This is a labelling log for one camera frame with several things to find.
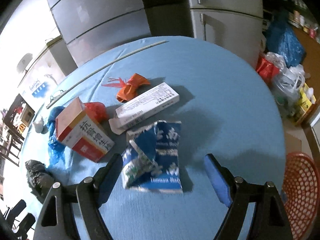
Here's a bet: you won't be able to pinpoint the blue snack packet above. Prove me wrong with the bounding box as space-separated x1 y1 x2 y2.
121 120 185 195

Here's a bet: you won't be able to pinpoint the dark wooden chair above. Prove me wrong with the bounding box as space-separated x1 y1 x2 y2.
0 94 28 167

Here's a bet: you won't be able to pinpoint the red shopping bag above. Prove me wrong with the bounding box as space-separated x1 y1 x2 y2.
256 54 281 83

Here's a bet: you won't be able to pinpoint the row of jars and tins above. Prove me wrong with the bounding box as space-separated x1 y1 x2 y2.
282 0 320 39

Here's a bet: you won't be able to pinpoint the orange plastic bag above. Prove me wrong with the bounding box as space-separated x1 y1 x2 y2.
101 73 151 103

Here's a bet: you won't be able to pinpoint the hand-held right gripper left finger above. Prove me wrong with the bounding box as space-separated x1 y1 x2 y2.
35 153 123 240

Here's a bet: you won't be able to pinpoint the white refrigerator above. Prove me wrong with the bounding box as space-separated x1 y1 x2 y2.
184 0 265 68

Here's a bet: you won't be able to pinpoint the red and white medicine box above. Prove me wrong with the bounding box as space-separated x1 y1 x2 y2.
55 97 115 163

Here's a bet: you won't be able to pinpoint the crumpled black plastic bag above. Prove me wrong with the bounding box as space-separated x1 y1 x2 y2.
24 159 56 198

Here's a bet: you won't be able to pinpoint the white cabinet with blue print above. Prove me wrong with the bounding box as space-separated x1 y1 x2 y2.
17 36 67 107

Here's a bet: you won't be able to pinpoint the grey refrigerator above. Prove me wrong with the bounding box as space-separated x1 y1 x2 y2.
42 0 153 68

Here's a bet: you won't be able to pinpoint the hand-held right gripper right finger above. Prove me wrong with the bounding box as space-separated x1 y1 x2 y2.
204 153 293 240

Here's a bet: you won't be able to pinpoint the red plastic basket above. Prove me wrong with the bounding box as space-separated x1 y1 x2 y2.
282 152 320 240

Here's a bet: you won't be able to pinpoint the white tissue wad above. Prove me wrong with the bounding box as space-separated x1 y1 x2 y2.
32 117 48 134

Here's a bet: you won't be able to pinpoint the clear plastic bags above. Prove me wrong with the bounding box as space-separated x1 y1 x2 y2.
265 51 307 118

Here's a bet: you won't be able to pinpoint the white round device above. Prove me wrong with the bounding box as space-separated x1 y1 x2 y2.
16 52 33 72

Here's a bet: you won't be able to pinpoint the wooden cabinet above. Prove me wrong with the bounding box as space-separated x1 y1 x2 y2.
287 22 320 130

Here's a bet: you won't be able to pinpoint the yellow cardboard box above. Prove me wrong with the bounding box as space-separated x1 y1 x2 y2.
291 82 316 126

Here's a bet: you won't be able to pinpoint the crumpled red plastic bag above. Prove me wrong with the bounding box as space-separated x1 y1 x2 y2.
84 102 109 123

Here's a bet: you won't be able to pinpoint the large blue plastic bag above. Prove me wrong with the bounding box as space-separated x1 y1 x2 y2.
264 12 307 68

